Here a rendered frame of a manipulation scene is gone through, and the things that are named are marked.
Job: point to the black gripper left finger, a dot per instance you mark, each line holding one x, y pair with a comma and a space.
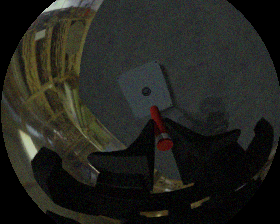
138, 158

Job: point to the red peg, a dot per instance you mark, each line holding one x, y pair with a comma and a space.
163, 140

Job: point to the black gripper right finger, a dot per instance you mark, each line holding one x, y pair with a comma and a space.
191, 149

